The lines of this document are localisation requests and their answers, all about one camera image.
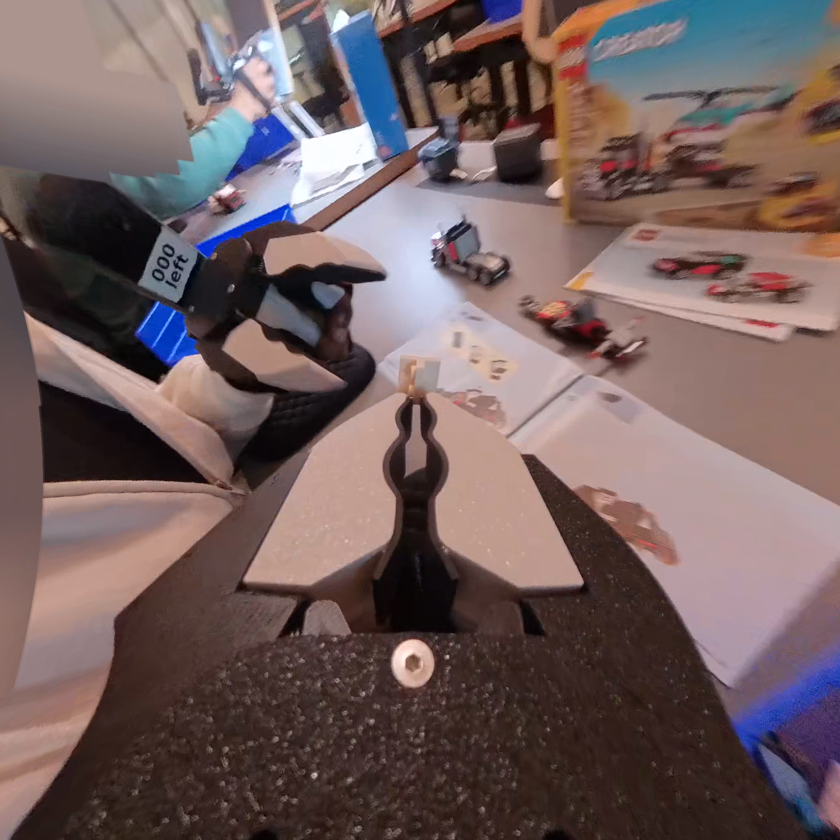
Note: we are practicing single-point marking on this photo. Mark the blue plastic bin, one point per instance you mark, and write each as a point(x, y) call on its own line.
point(800, 735)

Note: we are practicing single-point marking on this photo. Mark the small red lego model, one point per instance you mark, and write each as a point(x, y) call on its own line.
point(228, 199)

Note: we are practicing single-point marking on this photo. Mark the dark cube box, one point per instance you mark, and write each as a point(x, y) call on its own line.
point(517, 154)

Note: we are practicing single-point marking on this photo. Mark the lego set box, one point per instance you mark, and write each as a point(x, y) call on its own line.
point(709, 118)

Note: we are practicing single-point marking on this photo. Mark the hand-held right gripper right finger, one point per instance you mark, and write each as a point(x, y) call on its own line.
point(499, 512)

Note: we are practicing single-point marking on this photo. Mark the red and black lego vehicle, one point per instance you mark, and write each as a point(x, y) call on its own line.
point(577, 321)

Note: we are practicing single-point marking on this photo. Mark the open lego instruction booklet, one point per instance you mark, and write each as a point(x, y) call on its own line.
point(722, 525)

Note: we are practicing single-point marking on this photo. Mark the white and blue lego piece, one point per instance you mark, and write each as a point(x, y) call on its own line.
point(295, 315)

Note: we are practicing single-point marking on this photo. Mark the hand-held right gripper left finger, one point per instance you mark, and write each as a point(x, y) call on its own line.
point(328, 512)

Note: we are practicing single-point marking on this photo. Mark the grey lego truck model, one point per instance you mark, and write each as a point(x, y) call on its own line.
point(469, 253)

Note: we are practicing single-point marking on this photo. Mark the black quilted wrist pad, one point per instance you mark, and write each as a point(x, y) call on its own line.
point(308, 420)

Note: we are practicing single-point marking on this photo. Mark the dark blue lego vehicle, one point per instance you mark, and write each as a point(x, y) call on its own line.
point(438, 159)

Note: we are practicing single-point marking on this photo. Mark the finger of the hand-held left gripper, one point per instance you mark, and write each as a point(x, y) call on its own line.
point(315, 256)
point(282, 361)

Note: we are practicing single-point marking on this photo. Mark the closed lego instruction booklet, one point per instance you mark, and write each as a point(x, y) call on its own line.
point(709, 289)

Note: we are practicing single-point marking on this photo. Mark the white paper sheets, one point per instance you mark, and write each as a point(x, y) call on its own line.
point(334, 161)

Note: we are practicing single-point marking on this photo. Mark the blue plastic tray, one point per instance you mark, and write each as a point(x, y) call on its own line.
point(164, 328)

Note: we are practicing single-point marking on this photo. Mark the tall blue box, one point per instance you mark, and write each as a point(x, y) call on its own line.
point(371, 85)

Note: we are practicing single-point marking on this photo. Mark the small white lego piece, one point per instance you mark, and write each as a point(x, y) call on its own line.
point(425, 375)

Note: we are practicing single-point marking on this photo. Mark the small blue bin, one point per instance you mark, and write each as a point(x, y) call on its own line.
point(269, 141)

